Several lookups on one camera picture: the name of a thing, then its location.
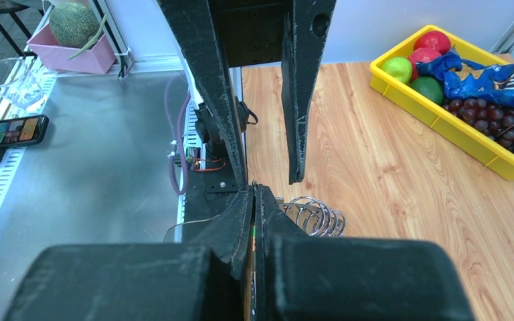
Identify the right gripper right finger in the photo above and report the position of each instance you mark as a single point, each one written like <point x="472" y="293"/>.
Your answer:
<point x="303" y="277"/>

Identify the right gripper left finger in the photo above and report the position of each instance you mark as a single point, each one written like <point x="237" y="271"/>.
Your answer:
<point x="205" y="278"/>

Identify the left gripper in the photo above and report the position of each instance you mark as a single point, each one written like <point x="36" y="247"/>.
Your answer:
<point x="215" y="35"/>

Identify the metal keyring holder plate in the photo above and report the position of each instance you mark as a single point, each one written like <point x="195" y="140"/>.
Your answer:
<point x="313" y="216"/>

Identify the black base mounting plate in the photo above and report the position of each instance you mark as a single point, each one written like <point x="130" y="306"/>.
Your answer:
<point x="211" y="184"/>

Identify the light green apple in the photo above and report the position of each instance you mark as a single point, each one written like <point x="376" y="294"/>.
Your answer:
<point x="399" y="68"/>

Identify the pink box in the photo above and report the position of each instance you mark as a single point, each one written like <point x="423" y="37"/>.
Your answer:
<point x="96" y="60"/>

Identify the pink red apple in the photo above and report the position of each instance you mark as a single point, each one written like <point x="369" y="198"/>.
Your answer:
<point x="421" y="55"/>

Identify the green melon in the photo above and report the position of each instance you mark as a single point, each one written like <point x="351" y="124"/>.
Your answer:
<point x="73" y="24"/>

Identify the dark green lime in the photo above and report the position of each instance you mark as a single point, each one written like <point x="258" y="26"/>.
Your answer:
<point x="429" y="88"/>

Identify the black smartphone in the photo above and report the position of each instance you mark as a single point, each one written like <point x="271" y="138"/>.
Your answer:
<point x="24" y="131"/>

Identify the yellow plastic bin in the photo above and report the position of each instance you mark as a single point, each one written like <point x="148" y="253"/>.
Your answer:
<point x="485" y="150"/>

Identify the clear plastic cup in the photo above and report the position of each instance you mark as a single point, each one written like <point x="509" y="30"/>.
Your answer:
<point x="18" y="85"/>

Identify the dark purple grapes bunch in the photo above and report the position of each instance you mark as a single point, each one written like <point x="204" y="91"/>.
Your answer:
<point x="495" y="121"/>

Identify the blue Doritos chip bag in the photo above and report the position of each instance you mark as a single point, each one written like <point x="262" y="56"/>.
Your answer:
<point x="464" y="79"/>

